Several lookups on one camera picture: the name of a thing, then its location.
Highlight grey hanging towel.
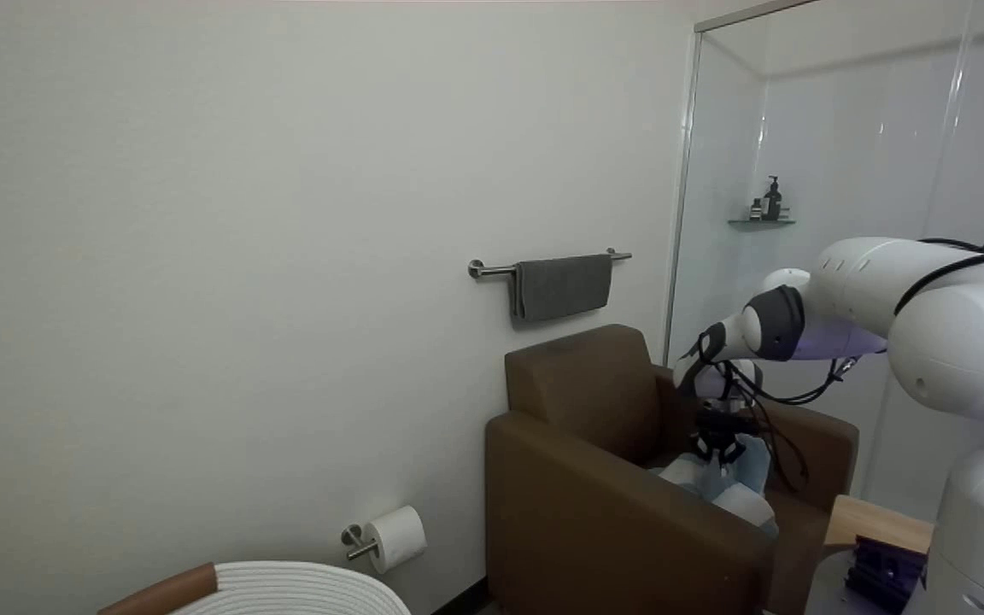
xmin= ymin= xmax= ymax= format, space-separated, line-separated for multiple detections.
xmin=506 ymin=252 xmax=617 ymax=331

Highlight small dark shelf items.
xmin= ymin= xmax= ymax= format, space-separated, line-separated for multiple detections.
xmin=745 ymin=170 xmax=789 ymax=221

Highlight glass shower partition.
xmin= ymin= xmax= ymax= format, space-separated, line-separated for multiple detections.
xmin=658 ymin=0 xmax=984 ymax=528

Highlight glass shower shelf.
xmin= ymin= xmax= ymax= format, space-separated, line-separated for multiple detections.
xmin=723 ymin=211 xmax=798 ymax=232

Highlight light wooden side table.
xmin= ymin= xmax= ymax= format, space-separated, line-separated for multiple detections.
xmin=823 ymin=494 xmax=937 ymax=561

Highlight white laundry basket bag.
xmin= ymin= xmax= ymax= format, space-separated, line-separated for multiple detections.
xmin=94 ymin=556 xmax=414 ymax=615

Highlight chrome towel bar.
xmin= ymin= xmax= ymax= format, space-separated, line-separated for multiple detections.
xmin=466 ymin=246 xmax=635 ymax=284

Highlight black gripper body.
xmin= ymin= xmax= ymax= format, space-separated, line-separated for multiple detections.
xmin=690 ymin=406 xmax=759 ymax=467

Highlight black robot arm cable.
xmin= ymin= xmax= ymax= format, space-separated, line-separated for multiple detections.
xmin=681 ymin=221 xmax=984 ymax=494

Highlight white toilet paper roll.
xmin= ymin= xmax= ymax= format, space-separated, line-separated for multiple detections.
xmin=364 ymin=504 xmax=431 ymax=576

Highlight chrome toilet paper holder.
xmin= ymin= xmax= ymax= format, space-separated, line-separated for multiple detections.
xmin=338 ymin=519 xmax=386 ymax=565

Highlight purple object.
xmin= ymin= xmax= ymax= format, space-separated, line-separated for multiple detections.
xmin=845 ymin=538 xmax=930 ymax=615

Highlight blue white striped towel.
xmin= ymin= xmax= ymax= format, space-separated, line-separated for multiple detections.
xmin=657 ymin=439 xmax=783 ymax=531

